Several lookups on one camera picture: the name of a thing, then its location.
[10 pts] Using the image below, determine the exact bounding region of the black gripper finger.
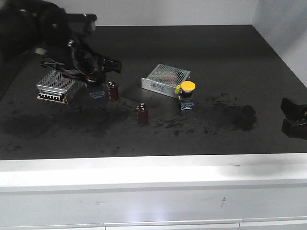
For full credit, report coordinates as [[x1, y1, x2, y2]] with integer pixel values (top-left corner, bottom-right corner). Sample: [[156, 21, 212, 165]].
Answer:
[[282, 119, 307, 139], [281, 98, 307, 120]]

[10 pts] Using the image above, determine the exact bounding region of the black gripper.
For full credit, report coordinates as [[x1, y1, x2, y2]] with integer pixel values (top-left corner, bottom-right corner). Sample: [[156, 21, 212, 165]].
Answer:
[[40, 39, 122, 81]]

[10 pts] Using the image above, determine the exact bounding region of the red mushroom push button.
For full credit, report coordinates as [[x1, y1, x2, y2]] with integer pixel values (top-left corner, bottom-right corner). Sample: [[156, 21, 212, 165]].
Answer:
[[86, 82, 106, 99]]

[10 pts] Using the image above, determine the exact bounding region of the yellow mushroom push button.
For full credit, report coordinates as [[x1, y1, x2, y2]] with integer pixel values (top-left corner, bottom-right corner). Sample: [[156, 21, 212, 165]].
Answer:
[[178, 80, 196, 110]]

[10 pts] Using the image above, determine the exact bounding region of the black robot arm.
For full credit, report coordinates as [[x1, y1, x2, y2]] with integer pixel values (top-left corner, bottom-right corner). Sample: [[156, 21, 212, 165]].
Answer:
[[0, 0, 122, 82]]

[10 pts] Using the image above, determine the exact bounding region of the left metal mesh power supply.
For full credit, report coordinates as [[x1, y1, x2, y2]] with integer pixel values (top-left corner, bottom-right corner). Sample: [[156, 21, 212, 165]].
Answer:
[[36, 70, 85, 104]]

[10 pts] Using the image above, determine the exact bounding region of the metal mesh power supply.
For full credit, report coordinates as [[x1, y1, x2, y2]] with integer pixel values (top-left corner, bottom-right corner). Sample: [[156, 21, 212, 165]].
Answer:
[[36, 70, 85, 104], [141, 64, 190, 98]]

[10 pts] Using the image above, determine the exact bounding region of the rear brown capacitor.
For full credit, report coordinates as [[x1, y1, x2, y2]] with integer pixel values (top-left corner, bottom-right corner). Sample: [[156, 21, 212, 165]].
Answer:
[[107, 81, 119, 102]]

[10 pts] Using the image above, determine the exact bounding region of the brown capacitor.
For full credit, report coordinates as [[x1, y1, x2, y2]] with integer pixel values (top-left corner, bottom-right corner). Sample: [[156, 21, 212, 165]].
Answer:
[[107, 81, 119, 102], [136, 103, 149, 125]]

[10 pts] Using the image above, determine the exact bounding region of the front brown capacitor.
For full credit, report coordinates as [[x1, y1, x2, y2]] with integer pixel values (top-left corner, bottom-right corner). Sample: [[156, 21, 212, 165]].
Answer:
[[136, 103, 149, 125]]

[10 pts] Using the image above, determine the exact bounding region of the right metal mesh power supply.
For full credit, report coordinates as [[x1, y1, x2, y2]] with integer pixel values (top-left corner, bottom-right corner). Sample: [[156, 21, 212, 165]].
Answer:
[[141, 64, 190, 98]]

